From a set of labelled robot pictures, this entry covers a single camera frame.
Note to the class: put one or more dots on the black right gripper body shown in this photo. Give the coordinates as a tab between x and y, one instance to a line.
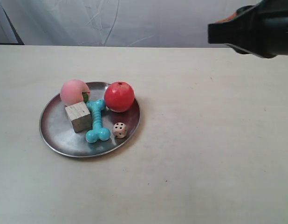
260	30

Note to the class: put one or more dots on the round metal plate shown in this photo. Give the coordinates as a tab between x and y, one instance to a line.
58	133

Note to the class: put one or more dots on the white backdrop curtain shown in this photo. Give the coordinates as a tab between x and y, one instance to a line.
112	23

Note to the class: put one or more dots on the red toy apple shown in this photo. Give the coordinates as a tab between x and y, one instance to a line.
119	96

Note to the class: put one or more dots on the white die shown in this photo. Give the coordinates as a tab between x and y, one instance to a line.
120	130

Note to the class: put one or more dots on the teal toy bone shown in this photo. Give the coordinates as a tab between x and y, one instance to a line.
98	132

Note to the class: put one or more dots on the pink toy peach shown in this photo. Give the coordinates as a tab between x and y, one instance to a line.
72	91

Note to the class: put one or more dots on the wooden cube block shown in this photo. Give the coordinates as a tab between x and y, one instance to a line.
79	116

